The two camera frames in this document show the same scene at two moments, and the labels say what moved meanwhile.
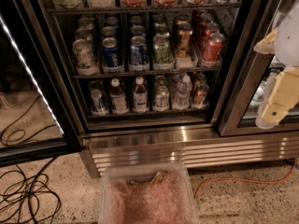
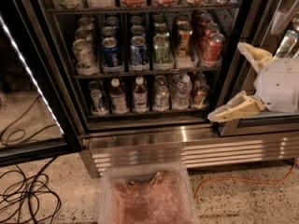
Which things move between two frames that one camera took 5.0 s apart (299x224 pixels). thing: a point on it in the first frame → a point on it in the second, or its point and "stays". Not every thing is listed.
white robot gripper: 288,42 → 277,86
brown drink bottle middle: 140,96 stays
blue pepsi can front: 138,50 stays
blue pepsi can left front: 109,51 stays
